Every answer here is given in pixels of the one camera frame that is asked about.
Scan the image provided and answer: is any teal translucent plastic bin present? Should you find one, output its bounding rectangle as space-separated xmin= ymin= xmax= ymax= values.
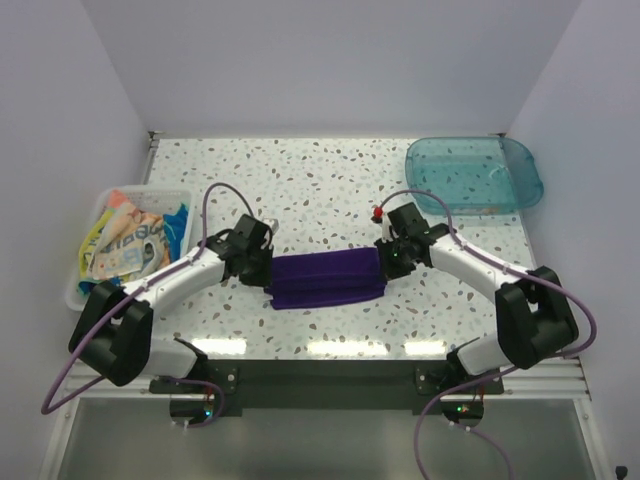
xmin=405 ymin=136 xmax=544 ymax=215

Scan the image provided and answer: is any blue towel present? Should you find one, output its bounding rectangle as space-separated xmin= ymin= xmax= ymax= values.
xmin=163 ymin=203 xmax=189 ymax=263

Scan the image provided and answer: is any white plastic laundry basket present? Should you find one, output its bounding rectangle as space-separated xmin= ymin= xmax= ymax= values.
xmin=65 ymin=185 xmax=195 ymax=312

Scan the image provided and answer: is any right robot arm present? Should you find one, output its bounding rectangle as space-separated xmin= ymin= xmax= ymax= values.
xmin=372 ymin=203 xmax=579 ymax=393

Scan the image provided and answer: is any colourful printed towel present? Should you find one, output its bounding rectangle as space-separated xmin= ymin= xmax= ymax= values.
xmin=77 ymin=190 xmax=171 ymax=296

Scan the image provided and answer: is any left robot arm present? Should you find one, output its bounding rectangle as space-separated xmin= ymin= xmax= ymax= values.
xmin=69 ymin=214 xmax=279 ymax=393

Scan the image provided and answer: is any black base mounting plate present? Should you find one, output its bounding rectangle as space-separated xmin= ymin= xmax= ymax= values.
xmin=149 ymin=359 xmax=473 ymax=423

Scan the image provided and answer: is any purple towel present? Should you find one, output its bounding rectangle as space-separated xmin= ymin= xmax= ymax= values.
xmin=265 ymin=247 xmax=387 ymax=310

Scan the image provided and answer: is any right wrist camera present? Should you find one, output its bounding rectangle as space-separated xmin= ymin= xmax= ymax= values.
xmin=371 ymin=206 xmax=394 ymax=242

